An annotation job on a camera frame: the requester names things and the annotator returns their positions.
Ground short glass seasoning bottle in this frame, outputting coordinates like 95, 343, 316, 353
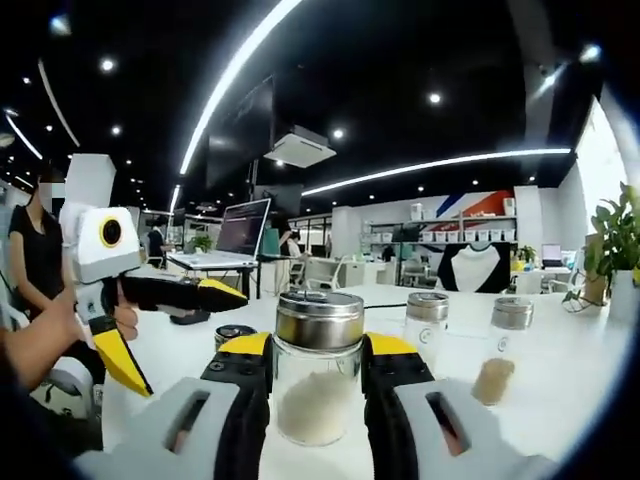
213, 323, 261, 352
271, 288, 366, 447

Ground white ceiling light strip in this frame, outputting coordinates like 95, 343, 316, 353
179, 0, 302, 175
302, 148, 572, 196

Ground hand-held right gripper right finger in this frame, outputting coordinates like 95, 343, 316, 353
360, 331, 554, 480

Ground black-legged standing desk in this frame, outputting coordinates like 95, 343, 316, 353
167, 253, 296, 301

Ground ceiling air conditioner cassette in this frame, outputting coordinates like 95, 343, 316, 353
263, 124, 337, 169

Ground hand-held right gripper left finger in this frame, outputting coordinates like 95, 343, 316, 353
74, 331, 275, 480

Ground bright window with blinds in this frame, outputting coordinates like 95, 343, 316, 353
574, 94, 632, 236

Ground hanging black screen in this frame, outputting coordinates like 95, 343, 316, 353
206, 74, 276, 191

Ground person's left hand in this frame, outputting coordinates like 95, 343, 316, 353
42, 287, 140, 370

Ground tall seasoning bottle brown granules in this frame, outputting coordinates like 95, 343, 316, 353
470, 297, 535, 407

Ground brown cardboard box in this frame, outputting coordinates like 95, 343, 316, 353
583, 232, 610, 306

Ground large open silver laptop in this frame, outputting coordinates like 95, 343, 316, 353
167, 198, 273, 270

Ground white office chair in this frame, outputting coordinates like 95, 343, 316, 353
29, 357, 106, 419
304, 257, 351, 291

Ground green plant in white pot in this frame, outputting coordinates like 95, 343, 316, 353
562, 182, 640, 324

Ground small black desktop object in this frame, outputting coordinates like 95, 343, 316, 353
168, 308, 210, 326

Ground rows of white storage boxes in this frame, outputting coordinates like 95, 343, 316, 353
372, 198, 517, 244

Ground metal storage shelf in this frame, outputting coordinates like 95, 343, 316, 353
367, 214, 519, 261

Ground black monitor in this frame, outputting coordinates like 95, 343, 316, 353
254, 183, 304, 211

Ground tall seasoning bottle white powder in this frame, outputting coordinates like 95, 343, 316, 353
403, 292, 450, 374

